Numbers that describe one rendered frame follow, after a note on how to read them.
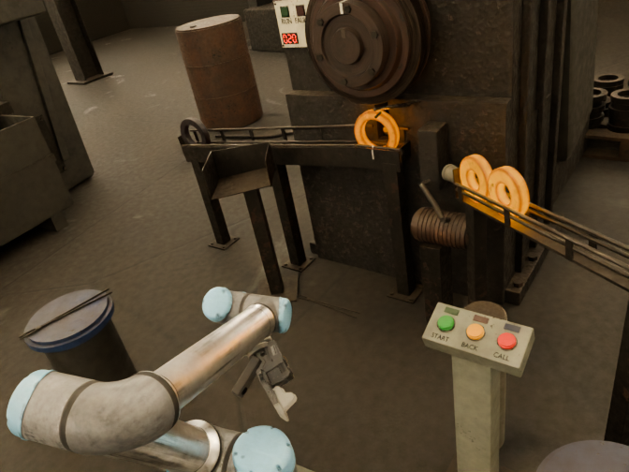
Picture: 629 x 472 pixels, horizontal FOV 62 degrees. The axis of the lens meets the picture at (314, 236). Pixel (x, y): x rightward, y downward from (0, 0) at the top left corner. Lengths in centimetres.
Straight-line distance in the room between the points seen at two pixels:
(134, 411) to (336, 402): 119
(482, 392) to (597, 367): 80
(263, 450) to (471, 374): 55
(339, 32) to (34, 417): 144
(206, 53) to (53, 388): 397
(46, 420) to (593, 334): 187
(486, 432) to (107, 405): 98
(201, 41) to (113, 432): 404
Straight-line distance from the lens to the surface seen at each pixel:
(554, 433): 194
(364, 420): 196
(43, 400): 100
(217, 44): 471
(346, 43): 189
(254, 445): 144
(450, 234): 190
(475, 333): 134
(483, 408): 148
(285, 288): 258
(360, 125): 211
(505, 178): 162
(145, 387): 96
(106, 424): 94
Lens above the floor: 152
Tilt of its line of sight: 31 degrees down
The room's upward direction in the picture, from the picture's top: 11 degrees counter-clockwise
